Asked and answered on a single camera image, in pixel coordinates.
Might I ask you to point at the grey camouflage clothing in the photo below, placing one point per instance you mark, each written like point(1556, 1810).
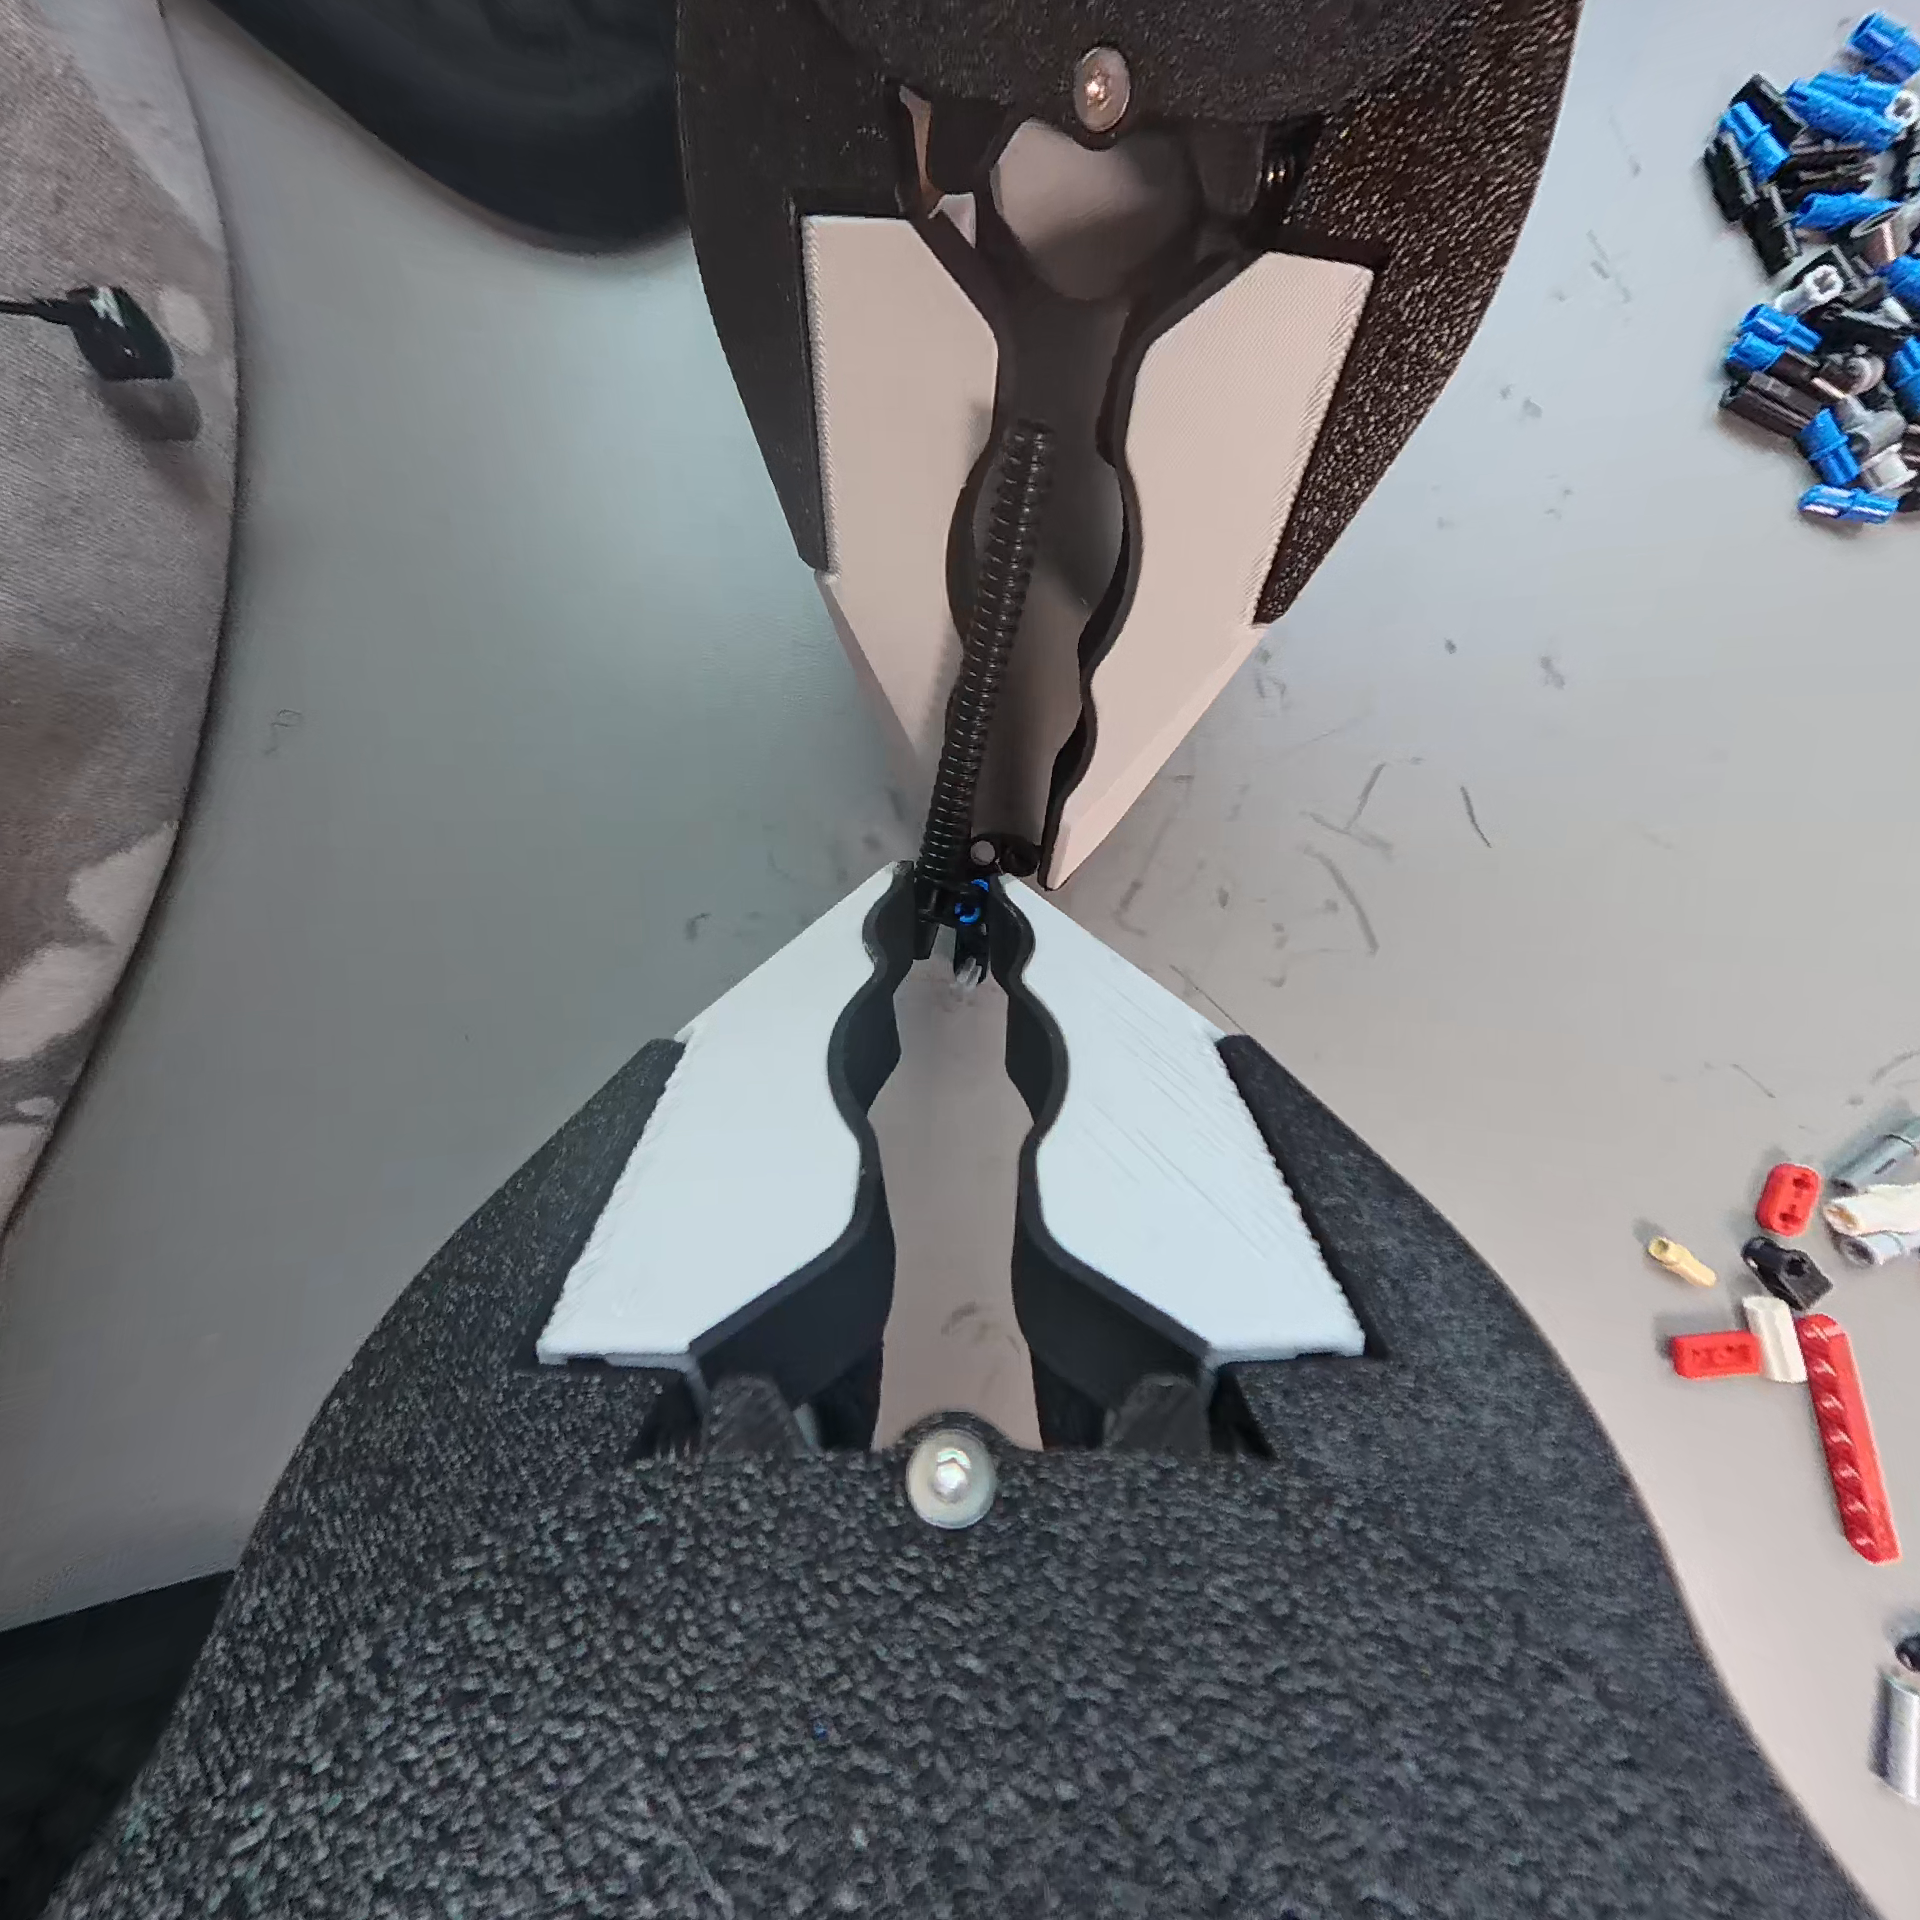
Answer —
point(90, 675)

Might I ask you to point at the red rounded connector brick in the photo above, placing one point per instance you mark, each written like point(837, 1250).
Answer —
point(1788, 1197)

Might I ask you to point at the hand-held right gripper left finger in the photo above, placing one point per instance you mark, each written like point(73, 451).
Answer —
point(720, 1184)

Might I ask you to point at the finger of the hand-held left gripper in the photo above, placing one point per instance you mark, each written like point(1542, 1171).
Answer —
point(1244, 480)
point(884, 451)

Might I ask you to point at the white short brick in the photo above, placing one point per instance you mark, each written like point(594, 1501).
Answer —
point(1773, 1338)

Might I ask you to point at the silver grey cylinder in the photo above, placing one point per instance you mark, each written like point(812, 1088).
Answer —
point(1900, 1725)

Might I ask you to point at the tan pin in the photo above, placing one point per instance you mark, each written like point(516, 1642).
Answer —
point(1681, 1260)

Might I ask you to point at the dark cloth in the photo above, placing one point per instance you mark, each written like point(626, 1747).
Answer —
point(480, 106)

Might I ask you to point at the long red holed beam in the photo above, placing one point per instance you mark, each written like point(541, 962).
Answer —
point(1848, 1442)

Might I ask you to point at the cream white connector piece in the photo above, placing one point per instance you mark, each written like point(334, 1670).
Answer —
point(1874, 1219)

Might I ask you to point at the small black connector brick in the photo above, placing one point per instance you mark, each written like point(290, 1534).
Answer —
point(933, 909)

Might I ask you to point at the black angled connector brick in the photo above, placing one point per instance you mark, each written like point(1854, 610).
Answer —
point(1785, 1271)

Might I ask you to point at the red short brick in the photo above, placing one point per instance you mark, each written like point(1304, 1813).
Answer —
point(1712, 1354)

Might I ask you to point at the pile of blue black pins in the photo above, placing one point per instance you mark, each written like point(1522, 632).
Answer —
point(1821, 271)

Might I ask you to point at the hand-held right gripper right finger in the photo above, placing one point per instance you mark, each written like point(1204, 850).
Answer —
point(1170, 1184)

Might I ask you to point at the grey pin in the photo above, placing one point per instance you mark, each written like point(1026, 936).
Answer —
point(1874, 1155)

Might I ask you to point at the black plastic buckle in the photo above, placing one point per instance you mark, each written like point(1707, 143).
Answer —
point(113, 333)

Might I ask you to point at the black holed beam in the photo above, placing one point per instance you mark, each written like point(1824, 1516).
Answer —
point(1004, 856)

